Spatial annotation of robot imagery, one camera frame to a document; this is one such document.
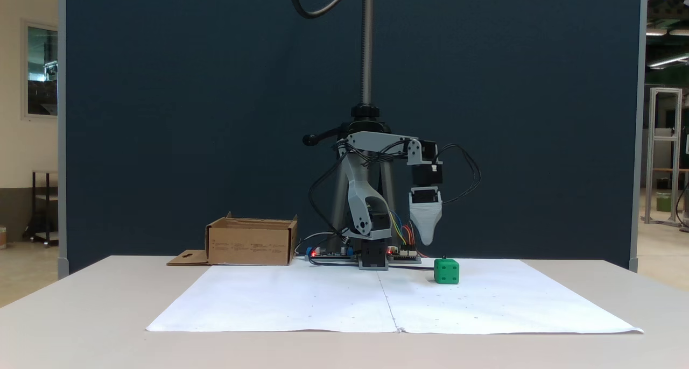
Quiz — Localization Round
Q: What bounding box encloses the black gripper motor cable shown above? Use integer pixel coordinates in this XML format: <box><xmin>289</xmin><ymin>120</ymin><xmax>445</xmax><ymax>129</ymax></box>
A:
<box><xmin>435</xmin><ymin>144</ymin><xmax>482</xmax><ymax>205</ymax></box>

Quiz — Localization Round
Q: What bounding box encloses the dark blue partition panel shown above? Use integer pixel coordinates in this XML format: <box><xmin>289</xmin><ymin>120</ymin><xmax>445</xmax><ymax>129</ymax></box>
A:
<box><xmin>58</xmin><ymin>0</ymin><xmax>647</xmax><ymax>275</ymax></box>

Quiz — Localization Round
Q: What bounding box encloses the black camera cable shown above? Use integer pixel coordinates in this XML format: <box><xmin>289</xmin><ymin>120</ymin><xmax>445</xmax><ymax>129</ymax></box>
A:
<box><xmin>284</xmin><ymin>0</ymin><xmax>367</xmax><ymax>19</ymax></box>

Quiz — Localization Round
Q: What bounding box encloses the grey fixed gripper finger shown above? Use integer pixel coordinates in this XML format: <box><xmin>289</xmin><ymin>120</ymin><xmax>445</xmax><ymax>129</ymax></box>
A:
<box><xmin>409</xmin><ymin>192</ymin><xmax>444</xmax><ymax>246</ymax></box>

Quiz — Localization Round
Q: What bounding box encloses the wall window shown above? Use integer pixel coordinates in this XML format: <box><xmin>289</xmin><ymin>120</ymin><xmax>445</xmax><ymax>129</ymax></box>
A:
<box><xmin>22</xmin><ymin>19</ymin><xmax>59</xmax><ymax>120</ymax></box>

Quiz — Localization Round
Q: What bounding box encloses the circuit board with coloured wires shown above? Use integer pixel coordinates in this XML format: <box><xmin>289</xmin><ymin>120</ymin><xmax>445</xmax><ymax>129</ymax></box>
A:
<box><xmin>389</xmin><ymin>244</ymin><xmax>422</xmax><ymax>264</ymax></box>

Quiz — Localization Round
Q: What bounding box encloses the brown cardboard box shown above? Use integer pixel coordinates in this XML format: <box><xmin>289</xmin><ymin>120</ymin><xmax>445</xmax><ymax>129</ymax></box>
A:
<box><xmin>167</xmin><ymin>212</ymin><xmax>298</xmax><ymax>266</ymax></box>

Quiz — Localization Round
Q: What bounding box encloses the green die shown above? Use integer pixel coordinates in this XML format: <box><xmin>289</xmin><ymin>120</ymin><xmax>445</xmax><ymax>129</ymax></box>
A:
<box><xmin>434</xmin><ymin>258</ymin><xmax>460</xmax><ymax>285</ymax></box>

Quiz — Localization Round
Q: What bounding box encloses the black camera tripod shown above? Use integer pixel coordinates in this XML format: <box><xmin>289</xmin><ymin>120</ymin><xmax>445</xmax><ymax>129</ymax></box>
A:
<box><xmin>303</xmin><ymin>0</ymin><xmax>402</xmax><ymax>251</ymax></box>

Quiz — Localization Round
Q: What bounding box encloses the black shelf cart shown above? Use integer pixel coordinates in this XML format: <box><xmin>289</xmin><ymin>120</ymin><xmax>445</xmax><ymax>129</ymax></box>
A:
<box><xmin>24</xmin><ymin>169</ymin><xmax>59</xmax><ymax>247</ymax></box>

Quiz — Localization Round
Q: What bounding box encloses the white paper sheet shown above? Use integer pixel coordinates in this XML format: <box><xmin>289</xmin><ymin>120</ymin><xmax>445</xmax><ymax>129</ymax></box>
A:
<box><xmin>145</xmin><ymin>259</ymin><xmax>644</xmax><ymax>335</ymax></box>

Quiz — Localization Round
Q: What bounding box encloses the blue circuit board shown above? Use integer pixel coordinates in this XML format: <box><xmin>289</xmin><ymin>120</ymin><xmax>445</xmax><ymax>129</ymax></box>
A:
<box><xmin>304</xmin><ymin>246</ymin><xmax>359</xmax><ymax>262</ymax></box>

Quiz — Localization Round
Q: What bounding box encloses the aluminium profile frame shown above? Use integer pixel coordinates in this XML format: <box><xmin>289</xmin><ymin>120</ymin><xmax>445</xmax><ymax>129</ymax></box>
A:
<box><xmin>644</xmin><ymin>87</ymin><xmax>685</xmax><ymax>228</ymax></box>

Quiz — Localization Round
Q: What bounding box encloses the black arm motor cable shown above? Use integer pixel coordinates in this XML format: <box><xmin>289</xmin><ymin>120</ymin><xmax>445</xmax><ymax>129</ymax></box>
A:
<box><xmin>308</xmin><ymin>162</ymin><xmax>351</xmax><ymax>236</ymax></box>

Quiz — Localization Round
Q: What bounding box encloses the grey usb cable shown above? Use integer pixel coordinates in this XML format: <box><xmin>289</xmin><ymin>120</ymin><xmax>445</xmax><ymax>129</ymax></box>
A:
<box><xmin>294</xmin><ymin>231</ymin><xmax>339</xmax><ymax>254</ymax></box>

